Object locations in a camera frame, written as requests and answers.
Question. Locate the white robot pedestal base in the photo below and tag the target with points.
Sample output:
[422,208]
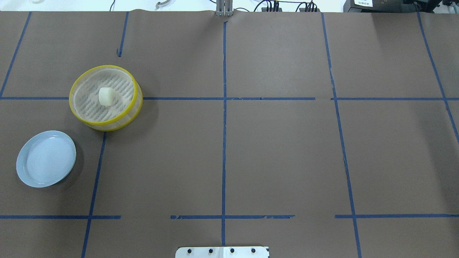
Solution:
[223,252]

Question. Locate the yellow rimmed bamboo steamer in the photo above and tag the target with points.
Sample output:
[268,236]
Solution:
[127,98]

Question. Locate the light blue plate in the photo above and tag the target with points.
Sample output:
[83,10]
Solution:
[46,159]

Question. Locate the black box on table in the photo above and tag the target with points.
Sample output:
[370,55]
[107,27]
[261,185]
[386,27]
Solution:
[373,6]

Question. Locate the white steamed bun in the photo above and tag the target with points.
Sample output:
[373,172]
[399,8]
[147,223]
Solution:
[106,96]

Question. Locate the aluminium frame post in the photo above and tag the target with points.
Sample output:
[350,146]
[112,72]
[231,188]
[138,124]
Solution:
[224,7]

